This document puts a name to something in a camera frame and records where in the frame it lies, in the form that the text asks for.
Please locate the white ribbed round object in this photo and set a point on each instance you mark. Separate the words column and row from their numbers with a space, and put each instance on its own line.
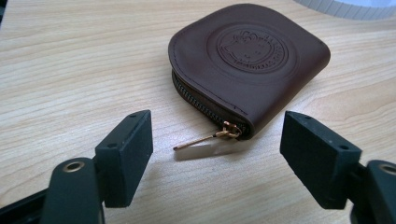
column 348, row 8

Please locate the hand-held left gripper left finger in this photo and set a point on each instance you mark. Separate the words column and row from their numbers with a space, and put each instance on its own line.
column 124, row 161

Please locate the brown leather zip pouch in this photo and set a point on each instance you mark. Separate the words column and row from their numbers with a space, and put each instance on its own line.
column 243, row 74

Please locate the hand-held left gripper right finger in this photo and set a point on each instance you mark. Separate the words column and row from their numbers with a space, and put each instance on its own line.
column 314, row 161

